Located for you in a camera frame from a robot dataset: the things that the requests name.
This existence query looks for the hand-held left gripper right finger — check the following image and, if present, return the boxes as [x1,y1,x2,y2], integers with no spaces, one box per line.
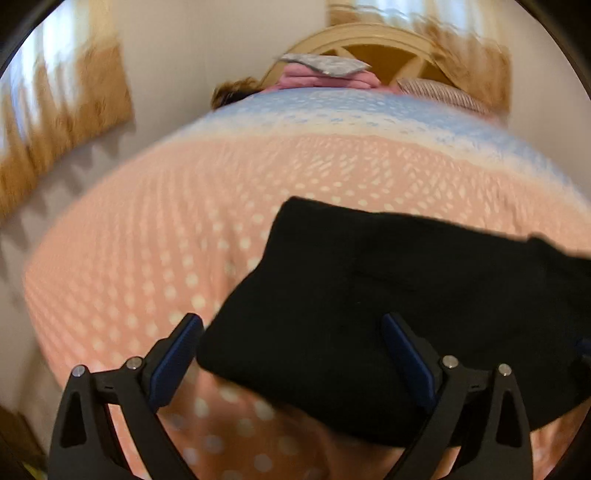
[381,312,533,480]

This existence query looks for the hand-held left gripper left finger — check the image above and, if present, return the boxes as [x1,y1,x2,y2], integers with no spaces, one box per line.
[48,313,205,480]

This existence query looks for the black pants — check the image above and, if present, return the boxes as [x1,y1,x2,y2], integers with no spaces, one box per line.
[197,196,591,448]

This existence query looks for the pink dotted bed blanket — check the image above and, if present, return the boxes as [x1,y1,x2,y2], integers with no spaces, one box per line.
[23,86,591,480]

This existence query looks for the striped pillow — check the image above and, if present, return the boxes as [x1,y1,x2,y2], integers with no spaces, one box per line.
[396,78,493,116]

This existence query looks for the brown fuzzy cushion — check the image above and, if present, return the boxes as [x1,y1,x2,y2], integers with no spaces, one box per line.
[211,76,262,110]

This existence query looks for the brown curtain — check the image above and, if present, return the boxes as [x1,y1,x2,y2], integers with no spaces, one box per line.
[327,0,514,116]
[0,0,136,217]

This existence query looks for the pink pillow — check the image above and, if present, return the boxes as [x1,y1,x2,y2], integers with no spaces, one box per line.
[270,63,381,91]

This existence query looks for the grey patterned cloth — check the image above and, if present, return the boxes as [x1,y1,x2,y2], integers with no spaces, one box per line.
[280,52,373,77]

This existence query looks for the wooden headboard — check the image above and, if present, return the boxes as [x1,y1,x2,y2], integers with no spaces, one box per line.
[261,23,462,89]

